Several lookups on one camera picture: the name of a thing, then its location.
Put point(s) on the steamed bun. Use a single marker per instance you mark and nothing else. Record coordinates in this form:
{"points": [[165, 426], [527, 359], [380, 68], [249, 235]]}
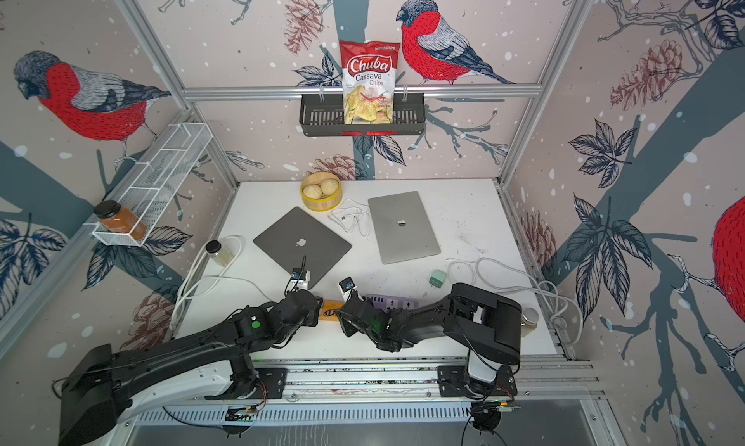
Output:
{"points": [[313, 192], [329, 187]]}

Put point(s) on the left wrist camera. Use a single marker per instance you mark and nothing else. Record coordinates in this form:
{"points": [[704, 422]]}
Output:
{"points": [[299, 280]]}

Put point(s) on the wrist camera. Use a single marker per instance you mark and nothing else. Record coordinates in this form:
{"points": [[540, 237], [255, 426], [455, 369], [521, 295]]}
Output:
{"points": [[348, 288], [299, 280]]}

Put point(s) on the orange sauce jar black lid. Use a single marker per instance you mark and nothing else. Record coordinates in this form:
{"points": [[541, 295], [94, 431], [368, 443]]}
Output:
{"points": [[120, 220]]}

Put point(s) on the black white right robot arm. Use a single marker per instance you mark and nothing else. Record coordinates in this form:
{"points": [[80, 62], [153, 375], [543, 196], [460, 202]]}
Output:
{"points": [[487, 324]]}

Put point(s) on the dark grey laptop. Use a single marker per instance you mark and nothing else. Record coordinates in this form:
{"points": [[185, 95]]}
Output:
{"points": [[297, 239]]}

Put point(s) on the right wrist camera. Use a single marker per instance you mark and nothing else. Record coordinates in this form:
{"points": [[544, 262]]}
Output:
{"points": [[348, 288]]}

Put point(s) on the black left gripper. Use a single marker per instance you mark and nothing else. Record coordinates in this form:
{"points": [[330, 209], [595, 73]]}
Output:
{"points": [[314, 315]]}

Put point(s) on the right steamed bun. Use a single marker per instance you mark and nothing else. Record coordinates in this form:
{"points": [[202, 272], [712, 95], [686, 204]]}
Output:
{"points": [[329, 187]]}

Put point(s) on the green charger adapter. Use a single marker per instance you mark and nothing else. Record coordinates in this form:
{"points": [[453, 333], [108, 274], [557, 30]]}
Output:
{"points": [[438, 278]]}

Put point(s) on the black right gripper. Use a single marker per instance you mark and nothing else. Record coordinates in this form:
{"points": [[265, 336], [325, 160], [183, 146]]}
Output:
{"points": [[344, 327]]}

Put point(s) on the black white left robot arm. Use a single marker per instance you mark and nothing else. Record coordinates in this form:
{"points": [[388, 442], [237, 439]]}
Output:
{"points": [[106, 386]]}

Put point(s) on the left steamed bun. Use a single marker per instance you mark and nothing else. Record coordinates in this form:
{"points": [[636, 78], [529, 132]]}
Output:
{"points": [[313, 192]]}

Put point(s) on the white wire wall shelf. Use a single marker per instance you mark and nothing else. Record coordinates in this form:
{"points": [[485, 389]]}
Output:
{"points": [[157, 180]]}

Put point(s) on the black wall basket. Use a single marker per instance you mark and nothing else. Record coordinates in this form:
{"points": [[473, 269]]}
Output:
{"points": [[323, 117]]}

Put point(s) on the small jar silver lid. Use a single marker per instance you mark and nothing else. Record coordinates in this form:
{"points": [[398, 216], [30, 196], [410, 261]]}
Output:
{"points": [[530, 319]]}

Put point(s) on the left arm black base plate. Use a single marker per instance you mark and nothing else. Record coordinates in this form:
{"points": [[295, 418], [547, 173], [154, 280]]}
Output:
{"points": [[261, 384]]}

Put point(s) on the small jar black lid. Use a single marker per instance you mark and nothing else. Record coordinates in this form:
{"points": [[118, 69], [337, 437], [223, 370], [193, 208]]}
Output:
{"points": [[219, 253]]}

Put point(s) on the red cassava chips bag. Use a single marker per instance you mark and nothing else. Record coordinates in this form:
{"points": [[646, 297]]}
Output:
{"points": [[368, 81]]}

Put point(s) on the yellow wooden bun basket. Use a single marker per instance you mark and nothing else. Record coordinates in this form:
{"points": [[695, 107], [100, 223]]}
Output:
{"points": [[326, 203]]}

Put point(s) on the silver laptop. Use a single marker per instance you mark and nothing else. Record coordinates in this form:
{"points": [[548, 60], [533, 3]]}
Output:
{"points": [[402, 228]]}

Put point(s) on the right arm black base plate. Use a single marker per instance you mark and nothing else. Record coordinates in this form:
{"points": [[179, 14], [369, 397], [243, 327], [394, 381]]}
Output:
{"points": [[456, 382]]}

